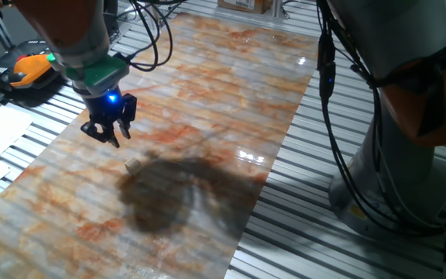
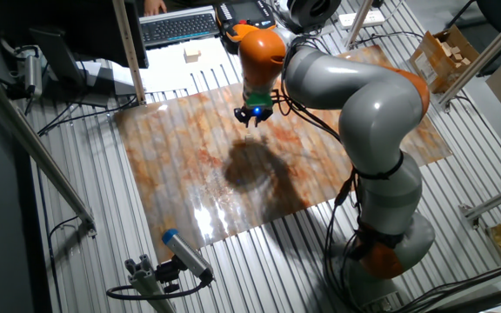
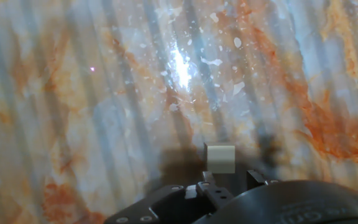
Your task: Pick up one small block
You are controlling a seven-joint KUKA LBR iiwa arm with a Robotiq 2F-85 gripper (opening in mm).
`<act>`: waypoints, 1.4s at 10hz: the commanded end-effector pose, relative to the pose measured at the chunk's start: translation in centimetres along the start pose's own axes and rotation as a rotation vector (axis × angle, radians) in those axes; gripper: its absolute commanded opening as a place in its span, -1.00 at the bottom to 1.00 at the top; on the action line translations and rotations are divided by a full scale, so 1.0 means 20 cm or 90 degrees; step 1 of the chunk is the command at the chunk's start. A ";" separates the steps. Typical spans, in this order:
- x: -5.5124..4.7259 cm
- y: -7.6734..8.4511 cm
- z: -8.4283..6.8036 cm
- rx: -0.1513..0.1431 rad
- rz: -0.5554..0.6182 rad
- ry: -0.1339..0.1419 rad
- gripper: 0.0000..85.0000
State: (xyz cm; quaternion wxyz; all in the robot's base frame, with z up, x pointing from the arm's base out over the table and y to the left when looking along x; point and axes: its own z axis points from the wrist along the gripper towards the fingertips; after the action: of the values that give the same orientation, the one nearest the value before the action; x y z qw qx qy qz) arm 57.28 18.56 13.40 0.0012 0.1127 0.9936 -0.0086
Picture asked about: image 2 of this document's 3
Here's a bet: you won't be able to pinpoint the large white paper sheet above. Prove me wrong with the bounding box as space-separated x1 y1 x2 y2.
110 37 245 95

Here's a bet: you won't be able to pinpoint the person's hand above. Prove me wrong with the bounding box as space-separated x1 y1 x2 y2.
143 0 168 17

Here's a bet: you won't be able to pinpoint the long diagonal aluminium beam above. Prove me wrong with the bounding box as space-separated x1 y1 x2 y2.
0 64 98 238

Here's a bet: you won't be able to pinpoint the black round fan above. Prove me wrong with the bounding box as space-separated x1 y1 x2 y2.
285 0 344 32

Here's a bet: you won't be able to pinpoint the long aluminium frame post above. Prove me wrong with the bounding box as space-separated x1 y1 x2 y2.
438 0 501 108

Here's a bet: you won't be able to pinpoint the aluminium post beside monitor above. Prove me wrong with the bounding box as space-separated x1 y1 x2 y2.
111 0 148 106

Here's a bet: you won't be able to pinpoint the orange and black teach pendant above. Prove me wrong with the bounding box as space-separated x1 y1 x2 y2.
214 0 277 45

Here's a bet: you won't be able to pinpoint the green gripper mount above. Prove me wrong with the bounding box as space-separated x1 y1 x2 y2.
244 91 275 110

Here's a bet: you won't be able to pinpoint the low aluminium beam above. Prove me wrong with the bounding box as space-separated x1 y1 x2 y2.
458 177 501 228

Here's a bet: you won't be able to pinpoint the black keyboard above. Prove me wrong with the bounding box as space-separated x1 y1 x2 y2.
138 11 221 49

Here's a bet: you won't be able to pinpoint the aluminium camera mount profile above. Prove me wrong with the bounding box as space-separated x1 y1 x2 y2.
124 254 178 313

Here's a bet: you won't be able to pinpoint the silver camera with blue cap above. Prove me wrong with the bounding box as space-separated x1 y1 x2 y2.
161 228 215 282

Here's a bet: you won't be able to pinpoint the black camera cable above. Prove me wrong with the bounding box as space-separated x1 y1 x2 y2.
105 277 209 302

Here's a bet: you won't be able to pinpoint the silver camera with black cable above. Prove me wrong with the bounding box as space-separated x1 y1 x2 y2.
15 45 44 99

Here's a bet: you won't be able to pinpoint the black computer monitor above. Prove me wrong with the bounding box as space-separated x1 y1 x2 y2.
0 0 150 108

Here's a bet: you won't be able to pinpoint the large pale wooden block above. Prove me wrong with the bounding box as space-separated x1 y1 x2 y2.
183 47 203 64

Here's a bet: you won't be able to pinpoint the thin black table cables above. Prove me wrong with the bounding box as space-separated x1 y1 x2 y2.
36 93 139 137

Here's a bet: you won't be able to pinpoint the brown cardboard box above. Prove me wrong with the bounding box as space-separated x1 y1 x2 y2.
410 24 482 95

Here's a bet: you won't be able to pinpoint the white power strip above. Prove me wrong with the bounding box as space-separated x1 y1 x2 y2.
337 10 386 30

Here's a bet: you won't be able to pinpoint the orange marble pattern mat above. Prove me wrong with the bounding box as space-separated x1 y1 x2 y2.
113 44 453 263

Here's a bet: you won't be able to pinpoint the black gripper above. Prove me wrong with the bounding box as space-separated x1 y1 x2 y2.
233 104 274 129

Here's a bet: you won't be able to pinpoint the short aluminium frame post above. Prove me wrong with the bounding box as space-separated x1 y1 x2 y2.
344 0 374 50

